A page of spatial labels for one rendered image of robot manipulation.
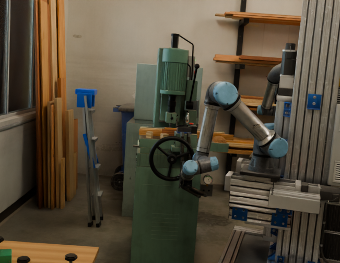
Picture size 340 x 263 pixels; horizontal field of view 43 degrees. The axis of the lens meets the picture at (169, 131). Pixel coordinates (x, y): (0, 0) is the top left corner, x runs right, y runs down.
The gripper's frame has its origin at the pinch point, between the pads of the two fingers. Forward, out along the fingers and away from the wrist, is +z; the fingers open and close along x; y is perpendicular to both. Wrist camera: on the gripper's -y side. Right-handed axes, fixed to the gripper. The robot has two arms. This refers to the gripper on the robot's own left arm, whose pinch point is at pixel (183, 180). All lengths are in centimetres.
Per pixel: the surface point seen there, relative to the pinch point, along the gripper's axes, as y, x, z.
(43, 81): -117, -120, 107
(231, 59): -186, 65, 153
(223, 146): -32.0, 28.6, 20.5
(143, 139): -32.3, -25.5, 19.5
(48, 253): 51, -63, -50
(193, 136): -32.4, 6.5, 8.9
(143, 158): -21.4, -24.6, 25.9
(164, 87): -68, -14, 11
